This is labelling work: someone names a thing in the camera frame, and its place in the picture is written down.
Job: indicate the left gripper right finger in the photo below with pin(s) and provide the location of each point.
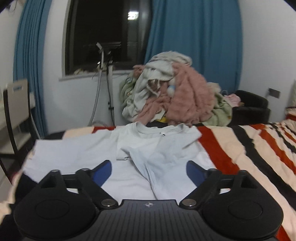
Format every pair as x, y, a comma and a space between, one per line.
206, 182

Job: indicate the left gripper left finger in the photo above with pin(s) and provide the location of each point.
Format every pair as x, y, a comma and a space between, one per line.
91, 182

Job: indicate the white t-shirt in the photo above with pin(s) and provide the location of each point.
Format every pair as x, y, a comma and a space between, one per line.
146, 163

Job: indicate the striped fleece blanket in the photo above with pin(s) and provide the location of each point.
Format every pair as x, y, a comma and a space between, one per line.
267, 152

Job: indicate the green patterned blanket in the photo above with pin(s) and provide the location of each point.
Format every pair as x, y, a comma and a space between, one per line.
221, 113

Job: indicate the pink fluffy blanket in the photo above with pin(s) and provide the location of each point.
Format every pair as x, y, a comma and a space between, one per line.
192, 102

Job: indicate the black armchair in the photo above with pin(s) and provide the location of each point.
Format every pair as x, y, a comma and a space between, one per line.
253, 111

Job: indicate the white and black chair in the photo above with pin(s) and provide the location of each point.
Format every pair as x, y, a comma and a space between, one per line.
19, 133

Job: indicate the white garment steamer stand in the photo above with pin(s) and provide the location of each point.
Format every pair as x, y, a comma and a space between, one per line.
103, 90

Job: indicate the cream white garment pile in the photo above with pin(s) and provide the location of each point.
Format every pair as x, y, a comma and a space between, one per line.
145, 81

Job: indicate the left blue curtain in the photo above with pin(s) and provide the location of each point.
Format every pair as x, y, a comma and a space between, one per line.
29, 55

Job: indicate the blue curtain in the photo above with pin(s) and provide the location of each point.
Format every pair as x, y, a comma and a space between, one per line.
210, 32
29, 55

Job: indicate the right blue curtain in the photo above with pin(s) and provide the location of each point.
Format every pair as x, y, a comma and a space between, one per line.
210, 32

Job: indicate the dark window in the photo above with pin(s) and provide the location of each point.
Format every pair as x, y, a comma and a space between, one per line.
115, 30

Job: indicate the wall socket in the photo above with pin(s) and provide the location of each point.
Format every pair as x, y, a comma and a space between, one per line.
274, 93

